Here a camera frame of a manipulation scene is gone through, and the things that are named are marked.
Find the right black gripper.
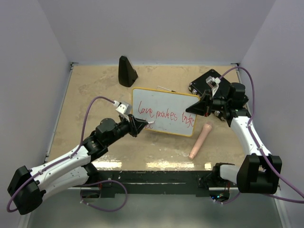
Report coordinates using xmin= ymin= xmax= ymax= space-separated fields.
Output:
xmin=186 ymin=89 xmax=230 ymax=117

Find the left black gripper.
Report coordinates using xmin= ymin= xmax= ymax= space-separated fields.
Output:
xmin=105 ymin=113 xmax=147 ymax=146

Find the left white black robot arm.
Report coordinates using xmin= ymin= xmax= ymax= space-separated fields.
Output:
xmin=7 ymin=114 xmax=149 ymax=215

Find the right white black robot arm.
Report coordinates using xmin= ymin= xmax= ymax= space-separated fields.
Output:
xmin=186 ymin=83 xmax=282 ymax=194

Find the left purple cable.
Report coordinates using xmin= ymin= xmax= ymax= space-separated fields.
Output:
xmin=6 ymin=96 xmax=129 ymax=212

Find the yellow framed whiteboard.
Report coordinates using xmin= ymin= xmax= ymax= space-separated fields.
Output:
xmin=132 ymin=87 xmax=200 ymax=137

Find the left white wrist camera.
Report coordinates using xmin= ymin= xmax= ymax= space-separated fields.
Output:
xmin=114 ymin=100 xmax=132 ymax=120

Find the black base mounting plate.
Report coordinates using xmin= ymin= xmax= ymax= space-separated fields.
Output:
xmin=70 ymin=170 xmax=240 ymax=199

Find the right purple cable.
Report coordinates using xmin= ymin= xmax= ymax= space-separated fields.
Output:
xmin=213 ymin=66 xmax=304 ymax=205

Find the black flat electronic box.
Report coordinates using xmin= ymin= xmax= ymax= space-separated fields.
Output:
xmin=188 ymin=68 xmax=249 ymax=121

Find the pink plastic handle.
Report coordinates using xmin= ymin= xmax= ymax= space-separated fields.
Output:
xmin=188 ymin=122 xmax=212 ymax=160

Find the black wedge stand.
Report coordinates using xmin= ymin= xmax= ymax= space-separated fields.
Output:
xmin=118 ymin=56 xmax=138 ymax=87

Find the purple cable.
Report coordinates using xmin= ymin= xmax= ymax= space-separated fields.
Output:
xmin=213 ymin=66 xmax=304 ymax=205
xmin=6 ymin=96 xmax=129 ymax=212

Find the metal wire board stand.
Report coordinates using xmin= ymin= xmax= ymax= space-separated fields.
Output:
xmin=156 ymin=86 xmax=176 ymax=93

